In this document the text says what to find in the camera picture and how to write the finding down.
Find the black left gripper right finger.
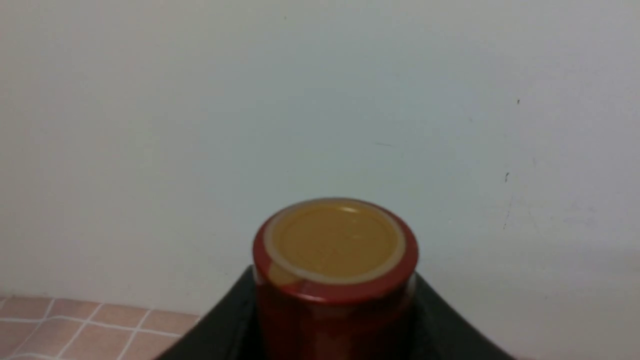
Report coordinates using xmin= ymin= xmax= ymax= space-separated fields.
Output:
xmin=413 ymin=274 xmax=514 ymax=360

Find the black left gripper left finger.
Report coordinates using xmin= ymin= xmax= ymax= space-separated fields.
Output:
xmin=156 ymin=265 xmax=261 ymax=360

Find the soy sauce bottle red cap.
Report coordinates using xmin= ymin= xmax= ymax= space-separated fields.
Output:
xmin=253 ymin=197 xmax=419 ymax=360

